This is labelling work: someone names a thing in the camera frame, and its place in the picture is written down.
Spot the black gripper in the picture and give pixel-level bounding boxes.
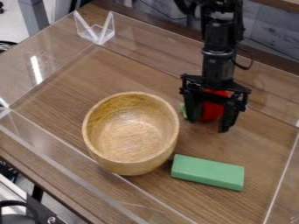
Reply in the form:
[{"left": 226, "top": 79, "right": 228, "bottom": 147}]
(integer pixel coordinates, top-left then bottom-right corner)
[{"left": 180, "top": 73, "right": 251, "bottom": 133}]

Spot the red plush strawberry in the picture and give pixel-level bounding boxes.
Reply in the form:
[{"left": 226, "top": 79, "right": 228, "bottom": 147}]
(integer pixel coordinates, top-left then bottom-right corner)
[{"left": 200, "top": 88, "right": 230, "bottom": 122}]

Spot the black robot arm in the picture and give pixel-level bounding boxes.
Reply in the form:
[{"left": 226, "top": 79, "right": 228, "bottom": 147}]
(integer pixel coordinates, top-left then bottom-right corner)
[{"left": 174, "top": 0, "right": 251, "bottom": 133}]

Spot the wooden bowl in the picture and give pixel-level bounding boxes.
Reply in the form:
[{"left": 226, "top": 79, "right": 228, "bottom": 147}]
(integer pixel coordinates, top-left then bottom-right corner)
[{"left": 81, "top": 91, "right": 180, "bottom": 176}]

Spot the green rectangular block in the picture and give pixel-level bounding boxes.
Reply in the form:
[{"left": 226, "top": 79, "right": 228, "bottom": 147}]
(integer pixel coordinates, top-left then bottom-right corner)
[{"left": 171, "top": 154, "right": 246, "bottom": 191}]

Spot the clear acrylic tray enclosure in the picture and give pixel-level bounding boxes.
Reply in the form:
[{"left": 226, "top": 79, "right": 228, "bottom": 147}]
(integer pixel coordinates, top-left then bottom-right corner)
[{"left": 0, "top": 8, "right": 299, "bottom": 224}]

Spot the black metal bracket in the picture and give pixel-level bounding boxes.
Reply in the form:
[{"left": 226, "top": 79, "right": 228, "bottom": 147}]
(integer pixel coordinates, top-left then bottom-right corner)
[{"left": 25, "top": 195, "right": 68, "bottom": 224}]

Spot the black cable bottom left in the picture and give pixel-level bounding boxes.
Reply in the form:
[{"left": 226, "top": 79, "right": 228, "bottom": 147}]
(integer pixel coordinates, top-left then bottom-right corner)
[{"left": 0, "top": 200, "right": 40, "bottom": 224}]

